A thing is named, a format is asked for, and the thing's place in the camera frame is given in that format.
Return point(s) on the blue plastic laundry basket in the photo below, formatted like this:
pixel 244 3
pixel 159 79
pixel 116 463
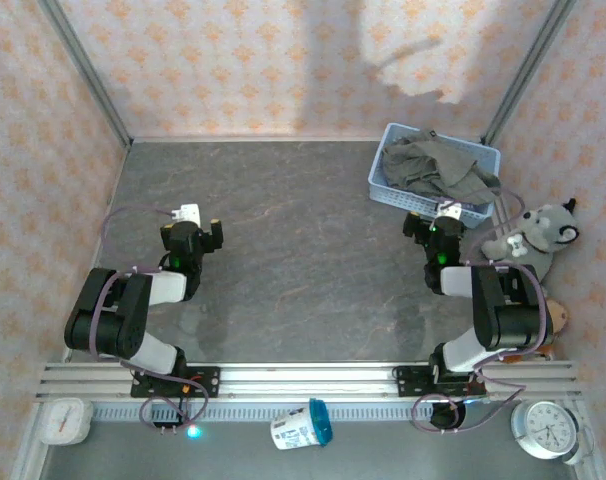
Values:
pixel 413 200

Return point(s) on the grey garment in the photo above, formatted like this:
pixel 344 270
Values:
pixel 423 167

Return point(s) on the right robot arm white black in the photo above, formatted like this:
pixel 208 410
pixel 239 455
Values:
pixel 508 310

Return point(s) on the grey plush wolf toy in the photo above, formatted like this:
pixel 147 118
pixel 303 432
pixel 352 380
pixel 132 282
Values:
pixel 538 240

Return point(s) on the brown plush bear toy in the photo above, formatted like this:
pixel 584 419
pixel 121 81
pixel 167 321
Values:
pixel 558 315

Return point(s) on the round white alarm clock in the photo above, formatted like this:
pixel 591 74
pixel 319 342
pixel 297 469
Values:
pixel 545 427

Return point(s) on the square white timer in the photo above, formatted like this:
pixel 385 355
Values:
pixel 63 422

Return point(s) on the white cup with blue lid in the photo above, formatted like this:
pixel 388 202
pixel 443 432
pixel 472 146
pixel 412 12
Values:
pixel 293 432

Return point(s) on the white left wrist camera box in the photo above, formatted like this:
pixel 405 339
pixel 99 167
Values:
pixel 188 213

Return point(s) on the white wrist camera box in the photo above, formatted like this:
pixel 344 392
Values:
pixel 188 213
pixel 450 210

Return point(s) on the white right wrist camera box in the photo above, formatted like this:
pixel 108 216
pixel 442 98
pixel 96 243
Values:
pixel 450 210

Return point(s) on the aluminium frame bar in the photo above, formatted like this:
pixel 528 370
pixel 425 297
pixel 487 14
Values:
pixel 283 138

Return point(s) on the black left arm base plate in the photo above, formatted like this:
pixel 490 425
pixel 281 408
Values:
pixel 208 382

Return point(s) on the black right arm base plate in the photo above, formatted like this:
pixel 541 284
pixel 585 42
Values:
pixel 408 382

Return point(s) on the aluminium frame post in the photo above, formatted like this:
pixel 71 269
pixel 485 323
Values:
pixel 93 80
pixel 529 70

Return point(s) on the aluminium mounting rail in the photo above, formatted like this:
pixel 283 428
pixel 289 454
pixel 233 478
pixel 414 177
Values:
pixel 308 382

